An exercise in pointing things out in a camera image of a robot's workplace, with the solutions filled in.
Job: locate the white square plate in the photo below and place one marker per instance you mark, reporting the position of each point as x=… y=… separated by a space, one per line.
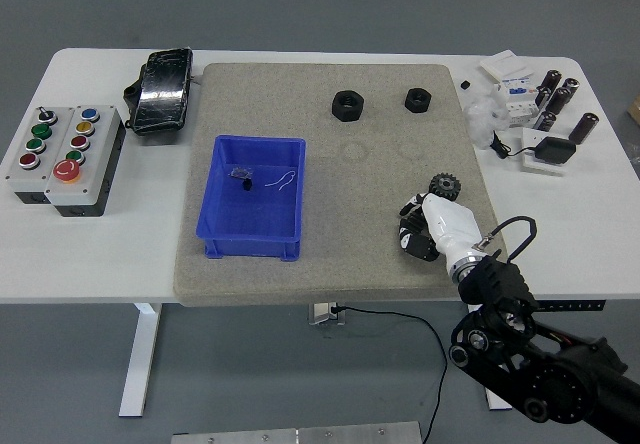
x=531 y=165

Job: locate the large black hex nut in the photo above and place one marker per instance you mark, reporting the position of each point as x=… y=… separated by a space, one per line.
x=340 y=109

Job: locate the white circuit breaker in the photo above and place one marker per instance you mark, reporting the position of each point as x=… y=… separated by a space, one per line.
x=517 y=104

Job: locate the black table control panel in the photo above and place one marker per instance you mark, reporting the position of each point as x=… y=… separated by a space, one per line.
x=570 y=306

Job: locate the small black hex nut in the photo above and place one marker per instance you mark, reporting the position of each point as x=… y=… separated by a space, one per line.
x=412 y=104

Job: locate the grey box with selector switch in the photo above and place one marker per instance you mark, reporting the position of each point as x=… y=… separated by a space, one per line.
x=52 y=139

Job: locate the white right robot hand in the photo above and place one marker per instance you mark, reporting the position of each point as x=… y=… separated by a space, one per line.
x=447 y=224

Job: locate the black power adapter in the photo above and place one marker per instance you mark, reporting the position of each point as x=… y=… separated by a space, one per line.
x=554 y=150

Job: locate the crumpled clear plastic bag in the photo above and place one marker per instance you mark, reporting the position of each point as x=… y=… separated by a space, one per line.
x=480 y=119

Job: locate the grey-brown foam mat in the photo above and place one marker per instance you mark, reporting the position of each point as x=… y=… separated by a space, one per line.
x=300 y=89

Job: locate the dark brown cylindrical capacitor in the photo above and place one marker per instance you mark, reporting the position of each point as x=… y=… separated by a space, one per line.
x=569 y=88
x=560 y=101
x=551 y=80
x=546 y=121
x=584 y=128
x=542 y=97

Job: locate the grey metal plate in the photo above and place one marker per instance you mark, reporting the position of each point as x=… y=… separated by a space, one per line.
x=297 y=435

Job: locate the grey box with emergency stop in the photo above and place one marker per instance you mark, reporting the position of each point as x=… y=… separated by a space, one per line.
x=100 y=129

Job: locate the black wrapped device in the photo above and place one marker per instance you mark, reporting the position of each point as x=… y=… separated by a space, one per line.
x=162 y=89

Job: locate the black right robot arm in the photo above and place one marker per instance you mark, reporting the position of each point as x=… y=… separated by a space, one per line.
x=550 y=384

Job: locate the small black part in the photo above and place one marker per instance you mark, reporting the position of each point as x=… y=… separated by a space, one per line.
x=247 y=184

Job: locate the silver power socket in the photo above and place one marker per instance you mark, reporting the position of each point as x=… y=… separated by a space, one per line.
x=320 y=314

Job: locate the white switch plate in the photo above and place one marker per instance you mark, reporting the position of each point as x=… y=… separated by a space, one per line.
x=502 y=64

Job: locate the black gear wheel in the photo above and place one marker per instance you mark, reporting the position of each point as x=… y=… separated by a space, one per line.
x=446 y=184

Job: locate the small clear parts bag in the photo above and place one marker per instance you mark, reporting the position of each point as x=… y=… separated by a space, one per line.
x=241 y=172

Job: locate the tiny black cube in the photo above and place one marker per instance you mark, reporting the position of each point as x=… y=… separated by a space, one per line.
x=466 y=84

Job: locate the blue plastic bin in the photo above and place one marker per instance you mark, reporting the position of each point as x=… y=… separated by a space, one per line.
x=260 y=214

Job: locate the white table leg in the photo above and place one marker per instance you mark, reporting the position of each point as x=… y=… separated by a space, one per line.
x=140 y=359
x=496 y=401

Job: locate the brown cardboard box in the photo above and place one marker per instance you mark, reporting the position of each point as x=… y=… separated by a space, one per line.
x=635 y=108

